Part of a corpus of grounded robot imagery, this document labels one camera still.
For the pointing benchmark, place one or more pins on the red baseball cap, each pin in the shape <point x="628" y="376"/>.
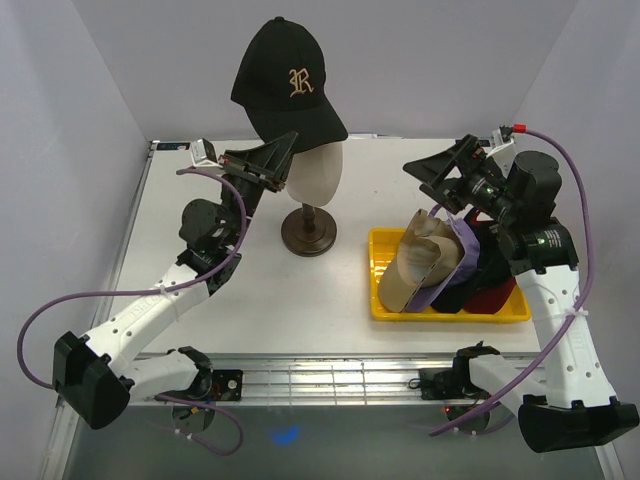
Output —
<point x="493" y="282"/>

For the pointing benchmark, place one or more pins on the beige R baseball cap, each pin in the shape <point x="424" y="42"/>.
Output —
<point x="428" y="252"/>

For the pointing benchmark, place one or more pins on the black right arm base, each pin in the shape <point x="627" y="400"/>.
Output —
<point x="438" y="385"/>

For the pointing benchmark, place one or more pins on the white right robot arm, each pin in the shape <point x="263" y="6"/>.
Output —
<point x="563" y="400"/>

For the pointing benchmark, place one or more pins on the cream mannequin head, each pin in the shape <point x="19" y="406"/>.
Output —
<point x="315" y="175"/>

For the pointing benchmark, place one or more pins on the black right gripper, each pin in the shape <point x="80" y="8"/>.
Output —
<point x="469" y="159"/>

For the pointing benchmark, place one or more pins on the aluminium front rail frame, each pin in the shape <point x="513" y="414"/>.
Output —
<point x="326" y="372"/>

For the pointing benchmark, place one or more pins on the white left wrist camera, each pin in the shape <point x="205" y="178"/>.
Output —
<point x="203" y="153"/>

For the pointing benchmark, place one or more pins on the black cap in tray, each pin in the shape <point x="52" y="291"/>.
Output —
<point x="453" y="298"/>

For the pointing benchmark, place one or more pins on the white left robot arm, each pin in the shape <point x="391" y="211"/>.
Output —
<point x="99" y="373"/>

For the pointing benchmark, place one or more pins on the purple LA baseball cap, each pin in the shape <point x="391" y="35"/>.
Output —
<point x="467" y="260"/>

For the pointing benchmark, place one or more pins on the black R baseball cap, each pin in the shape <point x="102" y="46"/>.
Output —
<point x="280" y="84"/>

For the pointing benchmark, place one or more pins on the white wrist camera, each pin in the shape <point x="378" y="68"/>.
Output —
<point x="203" y="153"/>
<point x="503" y="140"/>

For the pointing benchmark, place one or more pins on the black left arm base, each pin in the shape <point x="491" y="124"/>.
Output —
<point x="226" y="385"/>

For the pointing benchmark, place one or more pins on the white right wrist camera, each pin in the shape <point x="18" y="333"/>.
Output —
<point x="503" y="140"/>

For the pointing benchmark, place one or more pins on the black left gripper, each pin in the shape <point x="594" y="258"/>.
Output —
<point x="269" y="163"/>

